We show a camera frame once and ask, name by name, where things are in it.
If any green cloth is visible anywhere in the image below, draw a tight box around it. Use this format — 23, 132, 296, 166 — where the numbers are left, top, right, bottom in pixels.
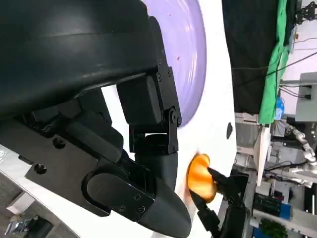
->
257, 0, 293, 124

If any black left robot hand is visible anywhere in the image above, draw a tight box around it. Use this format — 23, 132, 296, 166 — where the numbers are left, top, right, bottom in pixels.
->
0, 0, 193, 235

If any thin black cable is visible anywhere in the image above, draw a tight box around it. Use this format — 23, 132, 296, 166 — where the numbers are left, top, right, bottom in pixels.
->
231, 51, 317, 75

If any grey equipment box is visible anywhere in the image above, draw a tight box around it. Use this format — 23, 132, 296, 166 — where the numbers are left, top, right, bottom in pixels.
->
297, 71, 317, 121

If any black cloth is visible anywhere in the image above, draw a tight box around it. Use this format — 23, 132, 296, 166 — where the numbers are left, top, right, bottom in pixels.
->
221, 0, 298, 115

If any lilac plate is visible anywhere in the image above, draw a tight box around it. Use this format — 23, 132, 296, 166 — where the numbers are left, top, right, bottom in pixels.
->
143, 0, 208, 128

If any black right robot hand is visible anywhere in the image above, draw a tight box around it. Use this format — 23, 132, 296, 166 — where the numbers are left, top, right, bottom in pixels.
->
189, 166, 250, 238

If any orange and white bread roll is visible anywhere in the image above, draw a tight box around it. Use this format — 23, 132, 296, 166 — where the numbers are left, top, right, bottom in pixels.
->
187, 153, 216, 203

